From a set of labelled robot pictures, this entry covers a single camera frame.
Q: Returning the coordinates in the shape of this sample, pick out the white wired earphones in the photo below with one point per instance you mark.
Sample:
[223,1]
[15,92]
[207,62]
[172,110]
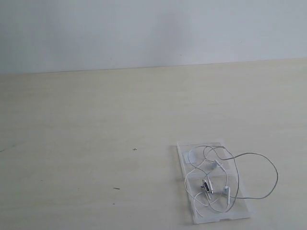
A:
[204,198]

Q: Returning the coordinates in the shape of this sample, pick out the clear plastic storage case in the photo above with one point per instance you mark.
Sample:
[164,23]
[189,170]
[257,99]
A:
[202,214]

